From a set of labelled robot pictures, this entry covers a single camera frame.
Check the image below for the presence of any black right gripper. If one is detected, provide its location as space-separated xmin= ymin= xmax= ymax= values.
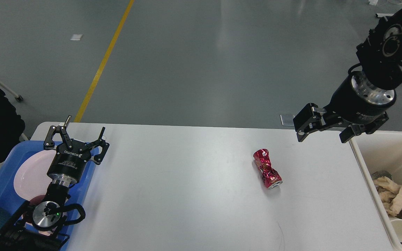
xmin=292 ymin=71 xmax=397 ymax=143

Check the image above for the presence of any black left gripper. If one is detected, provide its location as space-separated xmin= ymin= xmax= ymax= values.
xmin=43 ymin=115 xmax=110 ymax=185

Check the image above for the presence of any pink plate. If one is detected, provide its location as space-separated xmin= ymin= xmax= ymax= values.
xmin=13 ymin=150 xmax=56 ymax=200

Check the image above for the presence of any crushed red can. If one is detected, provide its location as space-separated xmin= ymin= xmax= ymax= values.
xmin=253 ymin=149 xmax=283 ymax=189

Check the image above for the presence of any brown paper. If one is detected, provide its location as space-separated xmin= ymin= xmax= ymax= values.
xmin=373 ymin=176 xmax=402 ymax=217

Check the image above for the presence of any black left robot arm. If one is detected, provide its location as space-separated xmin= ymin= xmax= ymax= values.
xmin=0 ymin=119 xmax=110 ymax=251

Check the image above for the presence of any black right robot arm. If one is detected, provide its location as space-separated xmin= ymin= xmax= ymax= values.
xmin=293 ymin=9 xmax=402 ymax=143

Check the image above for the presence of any floor socket plate left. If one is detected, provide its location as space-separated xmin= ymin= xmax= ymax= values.
xmin=280 ymin=114 xmax=295 ymax=127

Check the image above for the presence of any beige waste bin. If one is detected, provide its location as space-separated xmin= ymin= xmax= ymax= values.
xmin=350 ymin=131 xmax=402 ymax=251

